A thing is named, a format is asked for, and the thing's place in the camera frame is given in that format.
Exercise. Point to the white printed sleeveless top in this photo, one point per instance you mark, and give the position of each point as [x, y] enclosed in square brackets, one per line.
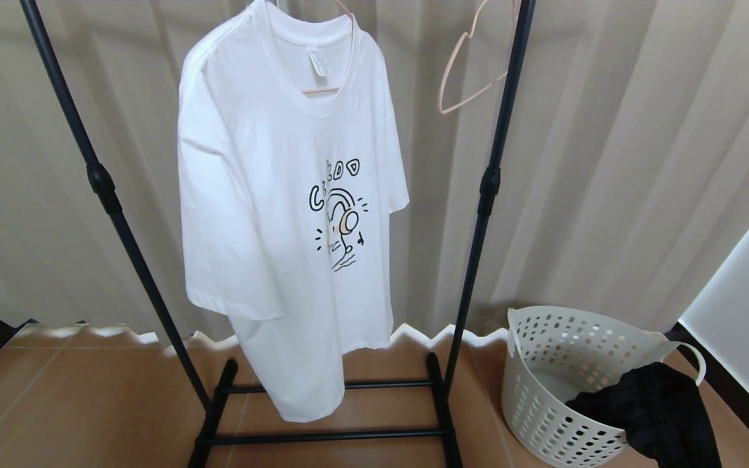
[251, 227]

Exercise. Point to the pink clothes hanger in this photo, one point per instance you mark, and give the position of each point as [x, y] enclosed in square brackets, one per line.
[454, 62]
[321, 90]

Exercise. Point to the black clothes rack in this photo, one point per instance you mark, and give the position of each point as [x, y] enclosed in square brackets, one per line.
[488, 182]

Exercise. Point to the white laundry basket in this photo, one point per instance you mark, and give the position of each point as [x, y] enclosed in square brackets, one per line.
[537, 390]

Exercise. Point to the beige curtain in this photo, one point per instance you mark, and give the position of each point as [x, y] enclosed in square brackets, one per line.
[608, 162]

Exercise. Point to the black garment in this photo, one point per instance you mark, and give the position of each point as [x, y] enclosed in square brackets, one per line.
[660, 416]

